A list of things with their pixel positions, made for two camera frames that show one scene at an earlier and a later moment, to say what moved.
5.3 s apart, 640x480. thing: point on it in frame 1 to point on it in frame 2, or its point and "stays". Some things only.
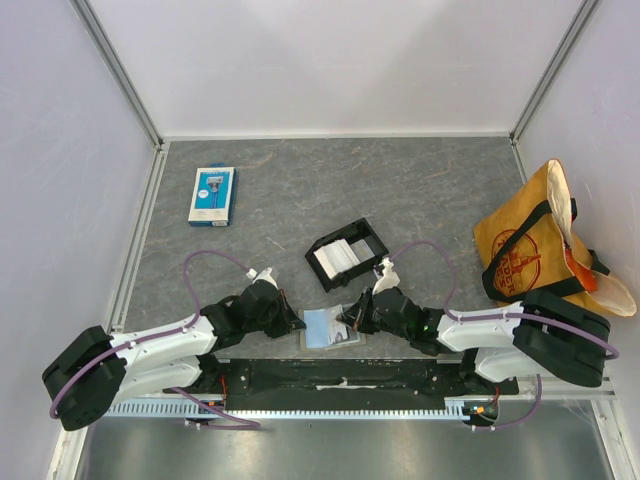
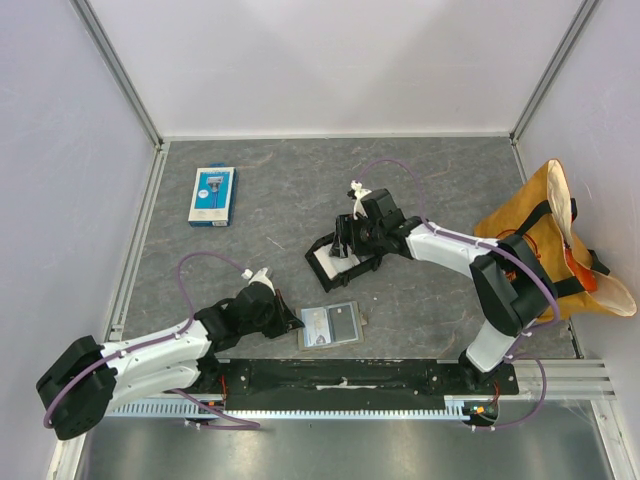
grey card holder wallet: x=324 y=330 stays
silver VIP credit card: x=337 y=331 to x=316 y=328
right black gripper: x=365 y=310 to x=345 y=240
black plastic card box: x=346 y=254 stays
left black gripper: x=288 y=319 stays
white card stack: x=340 y=255 stays
